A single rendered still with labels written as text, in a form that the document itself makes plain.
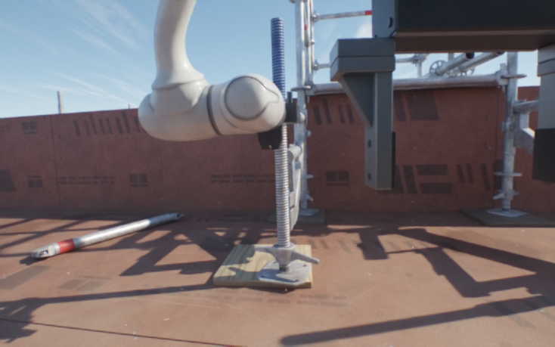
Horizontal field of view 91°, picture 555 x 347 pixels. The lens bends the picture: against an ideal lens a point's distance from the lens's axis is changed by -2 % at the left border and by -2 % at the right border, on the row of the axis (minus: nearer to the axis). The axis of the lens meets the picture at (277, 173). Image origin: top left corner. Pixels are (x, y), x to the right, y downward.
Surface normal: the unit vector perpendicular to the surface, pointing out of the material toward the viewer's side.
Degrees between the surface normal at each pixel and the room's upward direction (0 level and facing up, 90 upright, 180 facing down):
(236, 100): 93
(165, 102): 104
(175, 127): 123
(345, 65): 90
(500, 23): 90
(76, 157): 90
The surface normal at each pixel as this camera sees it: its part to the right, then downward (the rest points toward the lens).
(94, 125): -0.17, 0.11
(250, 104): 0.00, 0.27
